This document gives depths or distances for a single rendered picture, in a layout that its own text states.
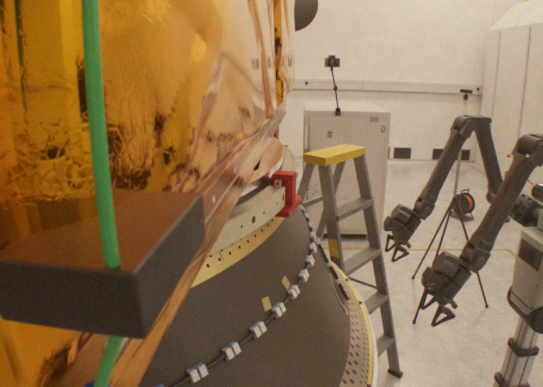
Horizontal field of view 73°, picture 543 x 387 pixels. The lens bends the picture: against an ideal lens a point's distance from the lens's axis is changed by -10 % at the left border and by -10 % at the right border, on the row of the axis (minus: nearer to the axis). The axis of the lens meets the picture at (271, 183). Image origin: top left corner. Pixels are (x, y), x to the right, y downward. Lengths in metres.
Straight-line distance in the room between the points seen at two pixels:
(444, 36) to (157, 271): 8.73
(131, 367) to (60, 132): 0.20
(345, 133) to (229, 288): 3.73
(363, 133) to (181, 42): 4.19
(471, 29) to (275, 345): 8.52
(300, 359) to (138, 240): 0.79
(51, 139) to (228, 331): 0.64
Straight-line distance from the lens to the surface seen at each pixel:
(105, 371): 0.19
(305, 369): 0.96
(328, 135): 4.42
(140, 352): 0.35
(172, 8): 0.28
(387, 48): 8.52
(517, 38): 7.88
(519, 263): 1.87
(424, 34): 8.72
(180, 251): 0.20
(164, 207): 0.21
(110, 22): 0.22
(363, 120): 4.43
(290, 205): 0.95
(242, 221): 0.77
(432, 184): 1.71
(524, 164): 1.32
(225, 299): 0.79
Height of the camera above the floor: 1.99
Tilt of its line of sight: 16 degrees down
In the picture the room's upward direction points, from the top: straight up
